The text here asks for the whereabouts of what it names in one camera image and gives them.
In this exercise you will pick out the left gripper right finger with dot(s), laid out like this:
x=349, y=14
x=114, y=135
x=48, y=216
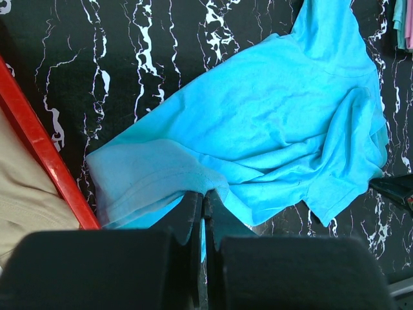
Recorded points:
x=219, y=224

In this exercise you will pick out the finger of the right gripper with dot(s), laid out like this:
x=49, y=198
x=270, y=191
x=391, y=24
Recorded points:
x=396, y=188

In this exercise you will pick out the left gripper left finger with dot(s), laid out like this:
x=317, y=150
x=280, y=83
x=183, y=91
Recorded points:
x=183, y=223

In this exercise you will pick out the turquoise t shirt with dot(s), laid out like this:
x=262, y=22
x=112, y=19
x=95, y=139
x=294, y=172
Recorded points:
x=295, y=118

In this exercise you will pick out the teal folded t shirt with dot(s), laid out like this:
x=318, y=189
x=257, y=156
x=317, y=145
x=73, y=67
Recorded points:
x=399, y=18

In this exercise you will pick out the pink folded t shirt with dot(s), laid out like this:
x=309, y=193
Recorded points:
x=408, y=26

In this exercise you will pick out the beige folded t shirt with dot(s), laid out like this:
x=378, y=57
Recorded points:
x=29, y=200

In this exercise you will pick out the red plastic bin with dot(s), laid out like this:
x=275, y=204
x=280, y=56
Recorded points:
x=30, y=130

